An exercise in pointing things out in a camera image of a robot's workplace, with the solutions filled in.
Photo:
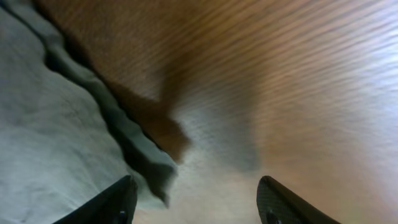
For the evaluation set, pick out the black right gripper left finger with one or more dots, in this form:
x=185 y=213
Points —
x=115 y=205

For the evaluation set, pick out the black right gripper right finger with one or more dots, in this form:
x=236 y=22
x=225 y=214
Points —
x=277 y=204

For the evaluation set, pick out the khaki green shorts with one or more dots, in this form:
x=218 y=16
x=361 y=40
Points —
x=64 y=137

